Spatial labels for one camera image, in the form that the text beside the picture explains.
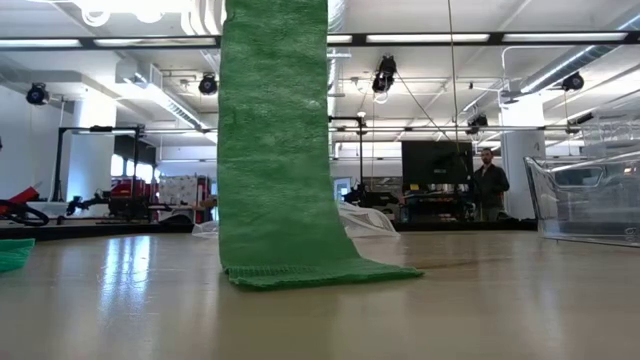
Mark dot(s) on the red tool chest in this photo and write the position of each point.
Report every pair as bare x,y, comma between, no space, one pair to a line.
132,195

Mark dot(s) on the clear crumpled plastic bag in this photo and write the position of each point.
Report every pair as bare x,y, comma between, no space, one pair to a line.
365,222

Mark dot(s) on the clear plastic container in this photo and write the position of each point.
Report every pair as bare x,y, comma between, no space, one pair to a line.
585,200

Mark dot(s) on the white LED light strip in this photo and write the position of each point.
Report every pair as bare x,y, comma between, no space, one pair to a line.
427,38
155,42
340,38
565,36
40,43

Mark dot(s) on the cluttered background workbench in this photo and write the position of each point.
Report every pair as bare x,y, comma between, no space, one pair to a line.
430,205

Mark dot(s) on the black monitor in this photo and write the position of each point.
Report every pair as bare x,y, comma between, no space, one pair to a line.
430,160

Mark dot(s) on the black ceiling camera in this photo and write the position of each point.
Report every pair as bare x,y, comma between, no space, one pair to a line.
385,72
573,81
37,94
477,122
208,85

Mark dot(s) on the white patterned board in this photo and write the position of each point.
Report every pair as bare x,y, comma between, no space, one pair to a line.
177,190

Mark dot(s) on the black aluminium rig frame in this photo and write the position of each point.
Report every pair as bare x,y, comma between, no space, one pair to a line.
500,37

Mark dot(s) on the black background robot arm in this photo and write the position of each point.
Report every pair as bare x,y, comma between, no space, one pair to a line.
85,202

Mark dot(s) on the light green elastic bandage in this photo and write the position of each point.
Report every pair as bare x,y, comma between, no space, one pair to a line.
272,150

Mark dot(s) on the red and black machine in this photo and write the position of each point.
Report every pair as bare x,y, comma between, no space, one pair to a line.
20,197

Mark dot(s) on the dark green bandage piece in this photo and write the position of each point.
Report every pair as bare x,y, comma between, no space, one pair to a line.
12,254

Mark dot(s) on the silver ceiling duct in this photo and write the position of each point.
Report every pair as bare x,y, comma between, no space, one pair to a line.
575,62

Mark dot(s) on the black background rig frame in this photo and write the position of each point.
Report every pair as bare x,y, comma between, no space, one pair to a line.
60,165
360,160

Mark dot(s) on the person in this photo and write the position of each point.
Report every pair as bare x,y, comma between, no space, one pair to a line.
490,185

